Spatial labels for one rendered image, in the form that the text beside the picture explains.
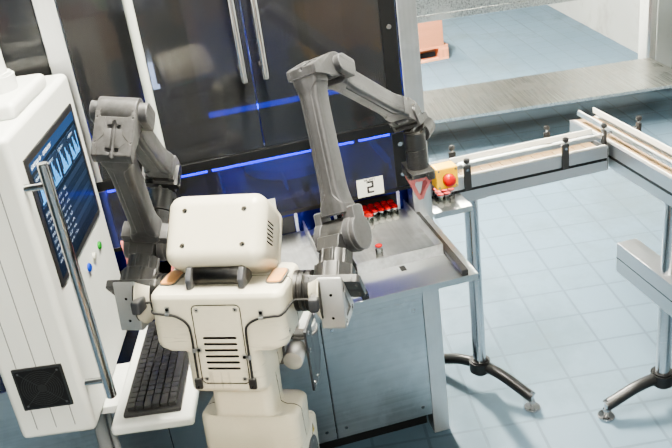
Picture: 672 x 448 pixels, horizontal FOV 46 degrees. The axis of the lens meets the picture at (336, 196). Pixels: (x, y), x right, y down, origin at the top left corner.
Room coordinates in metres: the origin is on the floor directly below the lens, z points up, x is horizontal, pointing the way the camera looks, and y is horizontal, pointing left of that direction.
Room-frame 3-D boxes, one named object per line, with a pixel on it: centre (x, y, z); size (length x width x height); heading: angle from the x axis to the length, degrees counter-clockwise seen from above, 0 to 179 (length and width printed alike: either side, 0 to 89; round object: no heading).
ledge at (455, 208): (2.35, -0.36, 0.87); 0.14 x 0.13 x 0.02; 11
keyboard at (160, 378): (1.75, 0.51, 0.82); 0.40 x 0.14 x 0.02; 0
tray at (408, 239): (2.14, -0.13, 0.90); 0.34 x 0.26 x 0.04; 12
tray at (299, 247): (2.08, 0.21, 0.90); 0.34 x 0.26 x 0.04; 11
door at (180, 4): (2.15, 0.42, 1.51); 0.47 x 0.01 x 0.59; 101
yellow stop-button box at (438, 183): (2.31, -0.35, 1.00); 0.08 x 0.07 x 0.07; 11
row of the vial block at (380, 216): (2.25, -0.10, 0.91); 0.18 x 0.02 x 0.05; 102
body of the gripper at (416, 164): (1.98, -0.23, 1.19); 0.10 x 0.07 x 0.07; 10
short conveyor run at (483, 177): (2.50, -0.60, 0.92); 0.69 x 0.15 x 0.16; 101
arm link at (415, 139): (1.98, -0.23, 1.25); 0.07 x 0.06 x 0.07; 154
